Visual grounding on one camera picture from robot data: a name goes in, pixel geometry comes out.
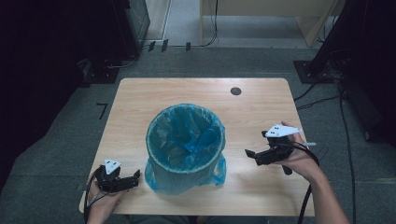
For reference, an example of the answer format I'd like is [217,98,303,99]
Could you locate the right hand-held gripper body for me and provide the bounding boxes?
[255,124,303,176]

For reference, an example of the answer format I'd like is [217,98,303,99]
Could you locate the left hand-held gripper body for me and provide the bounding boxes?
[94,159,134,193]

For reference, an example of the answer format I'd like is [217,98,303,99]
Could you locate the green plastic bucket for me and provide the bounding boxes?
[146,104,227,196]

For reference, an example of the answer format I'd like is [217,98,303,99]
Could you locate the blue plastic bag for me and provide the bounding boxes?
[144,103,228,196]

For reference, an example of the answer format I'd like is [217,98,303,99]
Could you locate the person's left hand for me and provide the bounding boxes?
[87,183,125,214]

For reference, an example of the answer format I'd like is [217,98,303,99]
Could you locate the person's right hand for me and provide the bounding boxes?
[279,120,321,183]

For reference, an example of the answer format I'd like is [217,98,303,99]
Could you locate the light wooden desk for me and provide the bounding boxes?
[199,0,347,49]

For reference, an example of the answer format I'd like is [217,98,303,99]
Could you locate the black curtain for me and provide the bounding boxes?
[0,0,134,190]
[311,0,396,147]

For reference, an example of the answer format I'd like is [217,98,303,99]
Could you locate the dark glass cabinet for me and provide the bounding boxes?
[125,0,151,43]

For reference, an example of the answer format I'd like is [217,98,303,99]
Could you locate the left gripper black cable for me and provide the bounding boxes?
[83,167,105,224]

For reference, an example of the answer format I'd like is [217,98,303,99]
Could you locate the short black floor cable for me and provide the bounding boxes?
[293,83,316,103]

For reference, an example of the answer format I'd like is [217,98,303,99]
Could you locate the thin black floor cable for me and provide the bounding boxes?
[296,94,341,110]

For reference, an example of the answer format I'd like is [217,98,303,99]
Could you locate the long black floor cable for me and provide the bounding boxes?
[337,78,358,224]

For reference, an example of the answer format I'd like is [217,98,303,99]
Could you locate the black stand base plate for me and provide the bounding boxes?
[293,60,336,84]
[81,64,121,85]

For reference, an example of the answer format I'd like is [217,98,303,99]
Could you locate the black looped floor cable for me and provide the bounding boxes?
[104,53,140,70]

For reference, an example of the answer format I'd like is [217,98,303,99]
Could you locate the black hanging desk cable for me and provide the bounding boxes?
[202,0,219,49]

